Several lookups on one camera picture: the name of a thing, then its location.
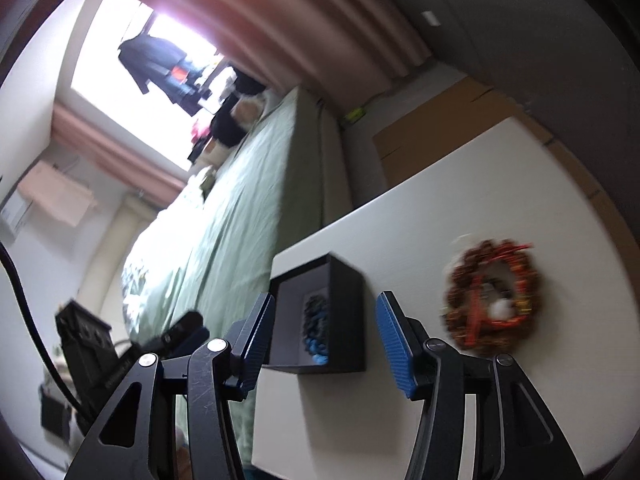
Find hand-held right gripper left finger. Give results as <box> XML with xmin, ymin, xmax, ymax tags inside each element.
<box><xmin>65</xmin><ymin>292</ymin><xmax>277</xmax><ymax>480</ymax></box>

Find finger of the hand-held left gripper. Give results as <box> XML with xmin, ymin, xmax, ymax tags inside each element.
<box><xmin>132</xmin><ymin>311</ymin><xmax>210</xmax><ymax>361</ymax></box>

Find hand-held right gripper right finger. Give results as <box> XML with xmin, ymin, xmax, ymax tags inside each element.
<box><xmin>375</xmin><ymin>290</ymin><xmax>586</xmax><ymax>480</ymax></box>

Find black jewelry box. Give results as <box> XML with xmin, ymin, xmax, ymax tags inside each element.
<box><xmin>262</xmin><ymin>254</ymin><xmax>369</xmax><ymax>375</ymax></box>

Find blue bead bracelet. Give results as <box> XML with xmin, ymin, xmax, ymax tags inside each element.
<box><xmin>302</xmin><ymin>294</ymin><xmax>331</xmax><ymax>365</ymax></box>

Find red pinecone wreath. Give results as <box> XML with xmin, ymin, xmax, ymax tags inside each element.
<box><xmin>442</xmin><ymin>240</ymin><xmax>544</xmax><ymax>357</ymax></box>

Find floral quilt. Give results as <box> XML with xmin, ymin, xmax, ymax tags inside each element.
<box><xmin>121</xmin><ymin>259</ymin><xmax>152</xmax><ymax>333</ymax></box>

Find dark object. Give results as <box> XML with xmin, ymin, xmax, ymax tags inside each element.
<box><xmin>40</xmin><ymin>389</ymin><xmax>72</xmax><ymax>437</ymax></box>

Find bed with green sheet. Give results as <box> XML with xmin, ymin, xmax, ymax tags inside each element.
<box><xmin>122</xmin><ymin>86</ymin><xmax>354</xmax><ymax>467</ymax></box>

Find hanging pink towel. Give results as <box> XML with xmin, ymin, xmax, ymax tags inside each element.
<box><xmin>17</xmin><ymin>164</ymin><xmax>99</xmax><ymax>229</ymax></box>

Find pink curtain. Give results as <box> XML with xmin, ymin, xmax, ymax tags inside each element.
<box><xmin>106</xmin><ymin>0</ymin><xmax>432</xmax><ymax>117</ymax></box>
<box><xmin>52</xmin><ymin>102</ymin><xmax>189</xmax><ymax>207</ymax></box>

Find black clothing pile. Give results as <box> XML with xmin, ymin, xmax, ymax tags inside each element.
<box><xmin>211</xmin><ymin>95</ymin><xmax>251</xmax><ymax>150</ymax></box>

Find cardboard box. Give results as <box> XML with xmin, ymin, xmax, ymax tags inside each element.
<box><xmin>372</xmin><ymin>76</ymin><xmax>522</xmax><ymax>187</ymax></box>

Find white tan plush toy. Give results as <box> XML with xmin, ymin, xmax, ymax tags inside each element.
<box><xmin>234</xmin><ymin>91</ymin><xmax>267</xmax><ymax>132</ymax></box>

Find hanging dark clothes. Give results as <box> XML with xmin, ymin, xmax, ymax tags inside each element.
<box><xmin>118</xmin><ymin>34</ymin><xmax>202</xmax><ymax>112</ymax></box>

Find window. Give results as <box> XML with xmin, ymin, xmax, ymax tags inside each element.
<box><xmin>70</xmin><ymin>0</ymin><xmax>237</xmax><ymax>172</ymax></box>

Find black cable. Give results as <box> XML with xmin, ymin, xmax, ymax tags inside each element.
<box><xmin>0</xmin><ymin>242</ymin><xmax>97</xmax><ymax>424</ymax></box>

